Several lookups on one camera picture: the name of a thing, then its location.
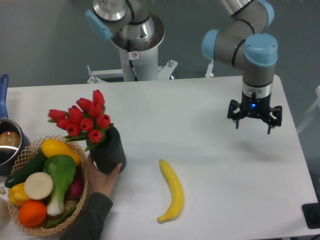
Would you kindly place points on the yellow bell pepper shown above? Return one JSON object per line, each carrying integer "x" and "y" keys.
{"x": 17, "y": 194}

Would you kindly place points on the yellow squash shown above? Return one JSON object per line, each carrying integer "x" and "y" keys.
{"x": 51, "y": 147}

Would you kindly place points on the dark green cucumber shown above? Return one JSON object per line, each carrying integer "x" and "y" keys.
{"x": 35, "y": 165}

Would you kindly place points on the bare human hand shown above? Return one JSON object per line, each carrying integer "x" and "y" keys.
{"x": 100, "y": 182}

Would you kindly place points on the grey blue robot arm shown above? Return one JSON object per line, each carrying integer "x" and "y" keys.
{"x": 245, "y": 46}

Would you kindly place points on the green bok choy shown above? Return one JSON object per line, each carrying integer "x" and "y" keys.
{"x": 61, "y": 168}

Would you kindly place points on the dark grey ribbed vase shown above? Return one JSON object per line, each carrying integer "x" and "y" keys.
{"x": 110, "y": 152}

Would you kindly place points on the blue handled saucepan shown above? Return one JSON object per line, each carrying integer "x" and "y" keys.
{"x": 12, "y": 138}

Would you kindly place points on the red tulip bouquet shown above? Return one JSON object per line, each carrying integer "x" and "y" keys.
{"x": 85, "y": 121}

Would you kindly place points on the magenta radish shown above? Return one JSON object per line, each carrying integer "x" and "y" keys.
{"x": 77, "y": 186}

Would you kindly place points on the white metal frame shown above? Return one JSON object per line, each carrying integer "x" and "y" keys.
{"x": 310, "y": 113}

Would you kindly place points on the yellow banana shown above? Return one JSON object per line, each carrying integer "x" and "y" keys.
{"x": 177, "y": 193}

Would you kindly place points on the orange fruit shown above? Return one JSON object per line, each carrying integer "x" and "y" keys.
{"x": 32, "y": 213}

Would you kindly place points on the woven wicker basket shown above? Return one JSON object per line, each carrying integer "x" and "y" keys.
{"x": 26, "y": 155}

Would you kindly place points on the black device at edge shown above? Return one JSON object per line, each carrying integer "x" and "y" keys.
{"x": 311, "y": 212}

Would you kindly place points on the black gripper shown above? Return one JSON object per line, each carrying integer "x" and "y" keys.
{"x": 255, "y": 103}

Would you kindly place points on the cream round disc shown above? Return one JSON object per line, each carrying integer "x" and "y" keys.
{"x": 38, "y": 186}

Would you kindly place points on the green chili pepper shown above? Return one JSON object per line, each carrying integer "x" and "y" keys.
{"x": 62, "y": 218}

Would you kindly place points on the dark grey sleeved forearm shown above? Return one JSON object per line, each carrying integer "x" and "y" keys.
{"x": 90, "y": 222}

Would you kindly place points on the small white garlic piece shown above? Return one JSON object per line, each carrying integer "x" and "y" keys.
{"x": 3, "y": 191}

